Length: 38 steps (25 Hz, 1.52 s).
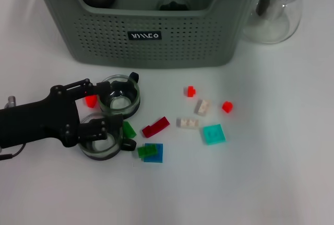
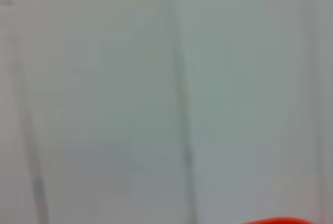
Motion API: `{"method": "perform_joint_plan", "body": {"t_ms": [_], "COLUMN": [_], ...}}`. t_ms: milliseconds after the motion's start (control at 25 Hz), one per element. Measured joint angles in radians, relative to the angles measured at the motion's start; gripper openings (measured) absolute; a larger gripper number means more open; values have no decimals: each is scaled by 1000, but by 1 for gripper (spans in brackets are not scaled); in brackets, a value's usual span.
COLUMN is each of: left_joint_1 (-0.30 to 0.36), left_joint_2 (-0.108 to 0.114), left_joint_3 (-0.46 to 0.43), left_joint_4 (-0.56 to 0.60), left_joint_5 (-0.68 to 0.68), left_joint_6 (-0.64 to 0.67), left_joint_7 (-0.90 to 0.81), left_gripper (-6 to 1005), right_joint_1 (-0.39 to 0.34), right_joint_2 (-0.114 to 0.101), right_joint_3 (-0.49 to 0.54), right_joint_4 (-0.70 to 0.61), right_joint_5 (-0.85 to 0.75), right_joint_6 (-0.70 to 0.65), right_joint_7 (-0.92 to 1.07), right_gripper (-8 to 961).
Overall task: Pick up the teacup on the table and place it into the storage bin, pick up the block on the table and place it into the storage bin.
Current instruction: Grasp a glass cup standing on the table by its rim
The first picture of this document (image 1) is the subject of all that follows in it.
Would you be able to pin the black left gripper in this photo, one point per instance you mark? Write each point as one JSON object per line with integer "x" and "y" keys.
{"x": 39, "y": 123}

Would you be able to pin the red trapezoid toy block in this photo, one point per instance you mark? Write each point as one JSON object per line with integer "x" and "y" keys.
{"x": 91, "y": 101}

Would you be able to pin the glass teacup black base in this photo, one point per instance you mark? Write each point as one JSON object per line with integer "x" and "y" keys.
{"x": 125, "y": 102}
{"x": 173, "y": 4}
{"x": 104, "y": 149}

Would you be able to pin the grey-green perforated storage bin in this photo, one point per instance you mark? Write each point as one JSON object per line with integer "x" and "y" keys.
{"x": 156, "y": 52}

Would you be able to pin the small red stepped block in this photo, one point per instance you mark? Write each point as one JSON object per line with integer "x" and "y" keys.
{"x": 191, "y": 91}

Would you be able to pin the small red rounded block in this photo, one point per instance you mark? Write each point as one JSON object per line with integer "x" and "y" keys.
{"x": 227, "y": 106}

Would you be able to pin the green sloped toy brick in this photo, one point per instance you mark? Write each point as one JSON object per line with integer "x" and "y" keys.
{"x": 129, "y": 131}

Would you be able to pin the dark red long brick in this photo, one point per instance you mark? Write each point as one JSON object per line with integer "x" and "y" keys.
{"x": 155, "y": 127}

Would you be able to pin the green flat toy brick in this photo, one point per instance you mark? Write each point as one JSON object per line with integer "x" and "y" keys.
{"x": 146, "y": 151}

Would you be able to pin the blue square toy plate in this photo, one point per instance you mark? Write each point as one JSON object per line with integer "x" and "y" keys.
{"x": 156, "y": 157}

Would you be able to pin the silver pipe fitting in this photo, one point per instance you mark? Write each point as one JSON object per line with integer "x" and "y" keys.
{"x": 11, "y": 101}

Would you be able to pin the white long toy brick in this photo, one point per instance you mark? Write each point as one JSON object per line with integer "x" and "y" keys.
{"x": 187, "y": 123}

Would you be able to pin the white square toy brick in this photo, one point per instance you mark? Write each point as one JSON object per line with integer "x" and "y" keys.
{"x": 203, "y": 107}

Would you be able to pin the teal square toy plate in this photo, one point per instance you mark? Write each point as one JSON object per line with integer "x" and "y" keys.
{"x": 214, "y": 134}

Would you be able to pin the glass carafe with black lid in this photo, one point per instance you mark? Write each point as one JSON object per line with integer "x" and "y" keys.
{"x": 274, "y": 24}

